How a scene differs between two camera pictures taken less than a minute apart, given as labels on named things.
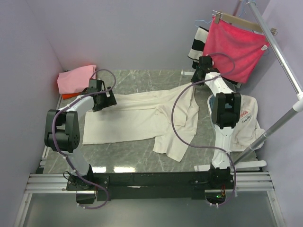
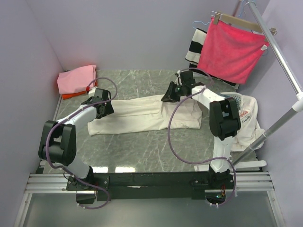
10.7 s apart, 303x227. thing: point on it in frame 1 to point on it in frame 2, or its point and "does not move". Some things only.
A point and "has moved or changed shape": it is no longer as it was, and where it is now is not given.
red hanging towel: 246,47 does not move
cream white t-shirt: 147,117 has moved or changed shape
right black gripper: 193,79 to 169,97
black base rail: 138,185 does not move
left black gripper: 110,101 to 109,110
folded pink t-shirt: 75,80 does not move
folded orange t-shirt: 67,96 does not move
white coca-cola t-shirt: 249,128 does not move
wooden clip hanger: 241,22 does not move
